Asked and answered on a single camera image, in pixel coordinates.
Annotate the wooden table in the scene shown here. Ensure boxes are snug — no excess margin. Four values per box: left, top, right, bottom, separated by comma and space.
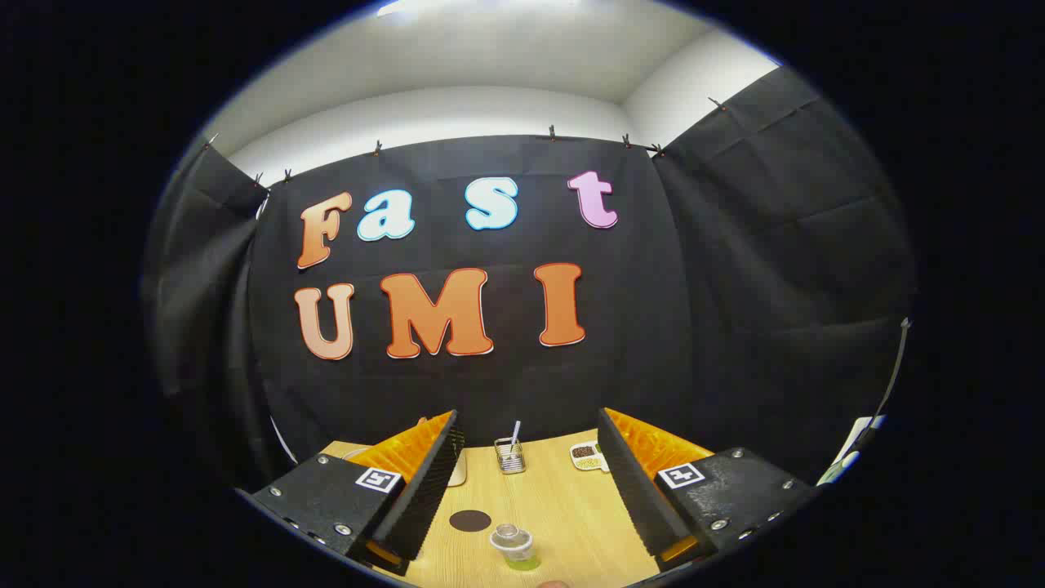
320, 429, 660, 588

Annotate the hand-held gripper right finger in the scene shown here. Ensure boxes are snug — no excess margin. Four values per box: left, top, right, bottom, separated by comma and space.
596, 407, 819, 572

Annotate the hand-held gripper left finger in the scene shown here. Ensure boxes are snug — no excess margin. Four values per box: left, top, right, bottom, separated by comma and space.
235, 410, 466, 577

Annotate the clear plastic juice bottle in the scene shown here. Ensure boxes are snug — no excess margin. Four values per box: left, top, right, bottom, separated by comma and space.
490, 523, 540, 572

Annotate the white divided dish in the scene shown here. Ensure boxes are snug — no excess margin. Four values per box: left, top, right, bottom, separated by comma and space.
570, 441, 610, 474

